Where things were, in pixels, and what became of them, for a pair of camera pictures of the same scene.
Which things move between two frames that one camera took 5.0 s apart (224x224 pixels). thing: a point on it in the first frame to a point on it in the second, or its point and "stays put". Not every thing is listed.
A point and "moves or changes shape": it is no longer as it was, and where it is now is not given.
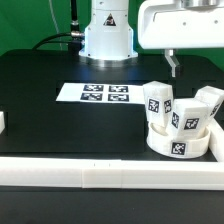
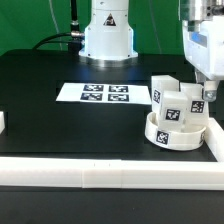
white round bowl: [176, 148] moves or changes shape
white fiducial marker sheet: [105, 93] stays put
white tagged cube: [158, 102] moves or changes shape
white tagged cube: [211, 96] moves or changes shape
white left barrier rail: [2, 122] stays put
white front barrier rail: [110, 173] stays put
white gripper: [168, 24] to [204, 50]
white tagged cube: [189, 118] to [174, 110]
